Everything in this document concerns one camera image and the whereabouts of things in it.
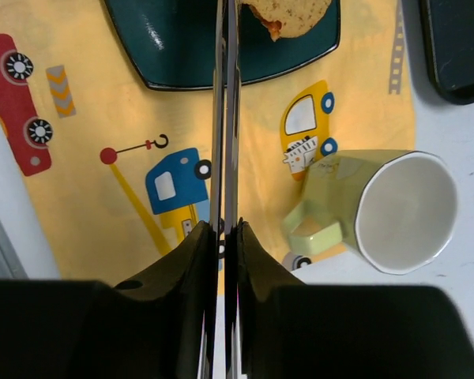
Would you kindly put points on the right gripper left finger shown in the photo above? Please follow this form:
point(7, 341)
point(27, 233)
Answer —
point(159, 323)

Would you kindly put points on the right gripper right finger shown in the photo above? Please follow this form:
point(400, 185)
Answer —
point(289, 329)

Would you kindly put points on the bread slice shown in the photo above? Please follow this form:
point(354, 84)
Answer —
point(287, 19)

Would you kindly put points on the metal tongs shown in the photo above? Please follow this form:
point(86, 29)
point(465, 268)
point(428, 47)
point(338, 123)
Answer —
point(223, 216)

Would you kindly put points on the yellow vehicle print placemat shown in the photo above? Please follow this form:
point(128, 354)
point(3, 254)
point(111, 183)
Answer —
point(91, 226)

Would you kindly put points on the pale green mug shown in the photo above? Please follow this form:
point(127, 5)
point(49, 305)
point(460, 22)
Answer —
point(396, 208)

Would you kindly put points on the teal square plate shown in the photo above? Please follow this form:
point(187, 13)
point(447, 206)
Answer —
point(171, 44)

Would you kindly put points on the black baking tray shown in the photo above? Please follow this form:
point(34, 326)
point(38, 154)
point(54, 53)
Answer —
point(448, 37)

